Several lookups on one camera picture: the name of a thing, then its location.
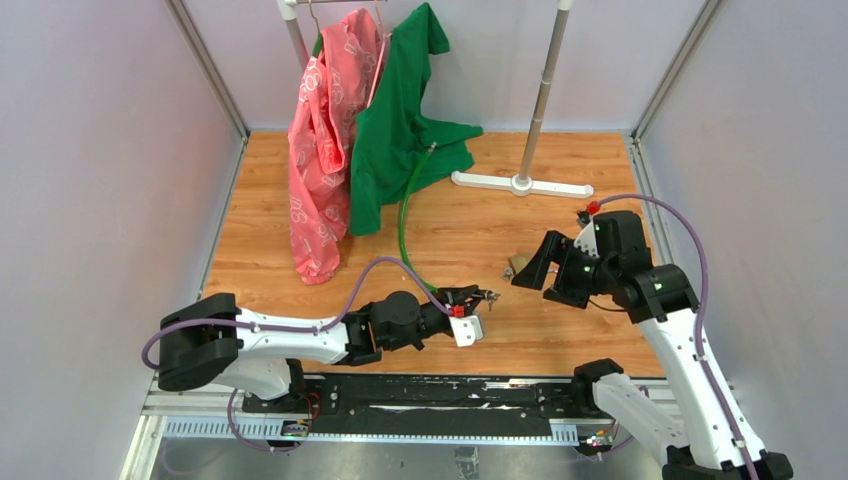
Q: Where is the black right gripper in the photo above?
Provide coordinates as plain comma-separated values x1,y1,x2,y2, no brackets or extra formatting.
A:
512,229,617,309

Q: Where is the brass padlock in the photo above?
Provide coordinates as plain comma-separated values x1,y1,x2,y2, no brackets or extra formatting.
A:
502,253,532,281

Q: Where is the green cable lock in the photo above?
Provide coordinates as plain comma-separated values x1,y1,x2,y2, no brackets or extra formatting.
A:
397,142,437,292

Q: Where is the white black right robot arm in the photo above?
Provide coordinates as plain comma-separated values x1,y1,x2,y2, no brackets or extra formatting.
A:
511,211,794,479

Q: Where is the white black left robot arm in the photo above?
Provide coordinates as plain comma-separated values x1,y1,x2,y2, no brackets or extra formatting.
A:
142,285,498,413

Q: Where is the white clothes rack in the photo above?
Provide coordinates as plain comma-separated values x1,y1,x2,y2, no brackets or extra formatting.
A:
276,0,596,200

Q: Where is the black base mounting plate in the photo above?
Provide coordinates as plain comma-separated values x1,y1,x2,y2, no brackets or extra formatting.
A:
240,373,614,439

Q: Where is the green t-shirt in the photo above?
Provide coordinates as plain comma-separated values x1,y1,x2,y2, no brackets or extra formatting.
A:
349,2,483,237

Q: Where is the pink patterned garment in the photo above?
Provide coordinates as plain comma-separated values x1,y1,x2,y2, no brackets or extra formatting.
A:
287,8,383,285

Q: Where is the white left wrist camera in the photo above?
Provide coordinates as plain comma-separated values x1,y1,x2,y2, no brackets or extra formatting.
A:
449,313,484,348

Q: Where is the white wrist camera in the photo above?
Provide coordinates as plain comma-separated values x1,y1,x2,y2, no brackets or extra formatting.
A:
574,210,600,258
449,313,484,348

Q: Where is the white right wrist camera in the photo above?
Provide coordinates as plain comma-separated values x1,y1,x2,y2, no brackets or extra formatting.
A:
574,210,600,258

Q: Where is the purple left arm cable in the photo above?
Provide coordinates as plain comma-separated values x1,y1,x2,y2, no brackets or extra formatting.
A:
140,256,465,371

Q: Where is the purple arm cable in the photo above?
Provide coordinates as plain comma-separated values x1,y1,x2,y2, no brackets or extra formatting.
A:
140,256,465,371
585,193,762,480

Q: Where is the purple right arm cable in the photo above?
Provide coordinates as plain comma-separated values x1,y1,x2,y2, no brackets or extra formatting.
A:
585,193,762,480

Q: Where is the aluminium frame rail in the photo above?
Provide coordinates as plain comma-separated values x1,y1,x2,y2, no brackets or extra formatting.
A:
123,377,682,479

